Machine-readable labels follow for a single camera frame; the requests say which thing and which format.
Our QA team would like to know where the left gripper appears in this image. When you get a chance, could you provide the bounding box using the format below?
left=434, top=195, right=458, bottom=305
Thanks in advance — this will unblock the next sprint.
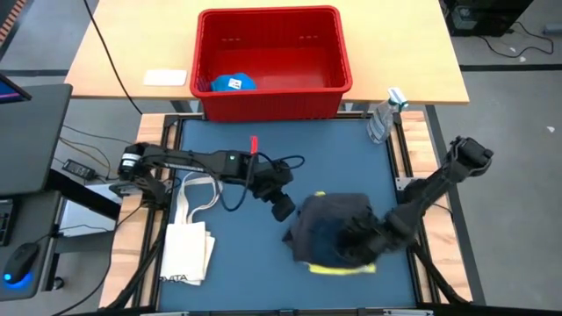
left=250, top=158, right=297, bottom=223

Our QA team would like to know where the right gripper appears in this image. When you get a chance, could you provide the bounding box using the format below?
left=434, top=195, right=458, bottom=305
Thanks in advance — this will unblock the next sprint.
left=337, top=210, right=399, bottom=264

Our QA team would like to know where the dark grey garment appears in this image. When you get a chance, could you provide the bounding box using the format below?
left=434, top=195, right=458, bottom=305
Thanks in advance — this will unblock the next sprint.
left=283, top=191, right=379, bottom=269

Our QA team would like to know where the yellow shirt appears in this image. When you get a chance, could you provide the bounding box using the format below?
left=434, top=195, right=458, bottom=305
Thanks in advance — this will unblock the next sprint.
left=306, top=190, right=378, bottom=277

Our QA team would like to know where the red plastic laundry basket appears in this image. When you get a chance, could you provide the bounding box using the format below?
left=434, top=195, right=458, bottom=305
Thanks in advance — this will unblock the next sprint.
left=189, top=4, right=354, bottom=123

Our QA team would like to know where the blue table mat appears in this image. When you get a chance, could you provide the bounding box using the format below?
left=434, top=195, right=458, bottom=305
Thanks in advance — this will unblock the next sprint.
left=157, top=118, right=417, bottom=311

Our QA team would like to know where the clear spray bottle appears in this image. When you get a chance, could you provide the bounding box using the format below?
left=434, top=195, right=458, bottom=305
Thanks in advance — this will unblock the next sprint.
left=366, top=86, right=410, bottom=145

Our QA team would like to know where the navy garment with white label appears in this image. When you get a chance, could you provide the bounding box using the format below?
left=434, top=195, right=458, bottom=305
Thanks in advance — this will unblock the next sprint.
left=210, top=72, right=258, bottom=92

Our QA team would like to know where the cream canvas tote bag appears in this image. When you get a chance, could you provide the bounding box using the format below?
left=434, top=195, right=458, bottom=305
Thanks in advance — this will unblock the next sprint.
left=159, top=171, right=224, bottom=287

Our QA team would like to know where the white rectangular card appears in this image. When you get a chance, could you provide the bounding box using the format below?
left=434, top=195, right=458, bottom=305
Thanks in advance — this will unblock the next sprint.
left=143, top=68, right=189, bottom=87

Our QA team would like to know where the light wooden desk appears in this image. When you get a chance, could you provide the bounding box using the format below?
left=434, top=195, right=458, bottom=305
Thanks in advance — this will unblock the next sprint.
left=64, top=0, right=471, bottom=105

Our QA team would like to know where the black power adapter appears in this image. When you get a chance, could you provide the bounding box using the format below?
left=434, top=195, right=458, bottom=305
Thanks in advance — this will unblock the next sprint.
left=61, top=158, right=97, bottom=180

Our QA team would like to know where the dark grey side desk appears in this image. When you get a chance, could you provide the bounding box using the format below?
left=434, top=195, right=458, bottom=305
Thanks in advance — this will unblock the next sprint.
left=0, top=83, right=74, bottom=302

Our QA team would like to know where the black computer mouse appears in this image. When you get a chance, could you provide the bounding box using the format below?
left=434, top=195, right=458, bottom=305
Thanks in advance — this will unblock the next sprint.
left=3, top=241, right=42, bottom=285

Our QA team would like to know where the black keyboard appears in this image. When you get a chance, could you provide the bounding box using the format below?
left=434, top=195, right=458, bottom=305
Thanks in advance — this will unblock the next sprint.
left=0, top=199, right=15, bottom=246

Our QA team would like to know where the computer screen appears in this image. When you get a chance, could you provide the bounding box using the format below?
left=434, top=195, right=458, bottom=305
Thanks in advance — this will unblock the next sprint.
left=0, top=72, right=32, bottom=105

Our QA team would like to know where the black looped wrist cable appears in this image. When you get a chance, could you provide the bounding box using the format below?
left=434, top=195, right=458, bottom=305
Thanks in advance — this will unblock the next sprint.
left=217, top=152, right=306, bottom=212

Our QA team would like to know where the black cable conduit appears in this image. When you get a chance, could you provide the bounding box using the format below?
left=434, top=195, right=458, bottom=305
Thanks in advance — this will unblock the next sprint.
left=401, top=236, right=469, bottom=306
left=104, top=205, right=170, bottom=311

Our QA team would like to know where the black aluminium table frame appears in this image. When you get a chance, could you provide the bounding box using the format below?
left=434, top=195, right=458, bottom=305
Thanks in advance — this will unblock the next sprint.
left=131, top=112, right=444, bottom=316

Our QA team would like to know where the long black hanging cable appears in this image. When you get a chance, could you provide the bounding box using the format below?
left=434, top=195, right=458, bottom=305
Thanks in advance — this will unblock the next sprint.
left=83, top=0, right=144, bottom=115

